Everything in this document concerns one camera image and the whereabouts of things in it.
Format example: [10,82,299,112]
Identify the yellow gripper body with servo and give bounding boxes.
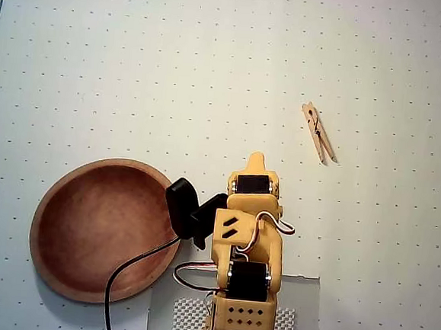
[224,168,286,223]

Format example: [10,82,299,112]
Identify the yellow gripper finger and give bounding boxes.
[244,150,271,175]

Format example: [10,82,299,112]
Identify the wooden clothespin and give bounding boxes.
[296,100,344,168]

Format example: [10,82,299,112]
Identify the brown wooden bowl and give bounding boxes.
[24,152,188,311]

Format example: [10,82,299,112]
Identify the white dotted grid mat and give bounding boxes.
[0,0,441,330]

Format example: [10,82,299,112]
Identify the white grid anti-slip mat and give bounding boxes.
[171,296,298,330]

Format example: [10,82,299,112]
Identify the yellow slotted camera mount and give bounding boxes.
[213,207,260,255]

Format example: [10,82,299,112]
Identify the white red black servo wire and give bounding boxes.
[172,260,223,293]
[253,209,297,265]

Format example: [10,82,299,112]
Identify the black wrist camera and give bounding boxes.
[161,175,230,252]

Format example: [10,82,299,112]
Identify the grey base plate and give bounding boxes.
[145,262,325,330]

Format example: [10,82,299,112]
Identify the black camera cable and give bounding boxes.
[102,229,181,330]

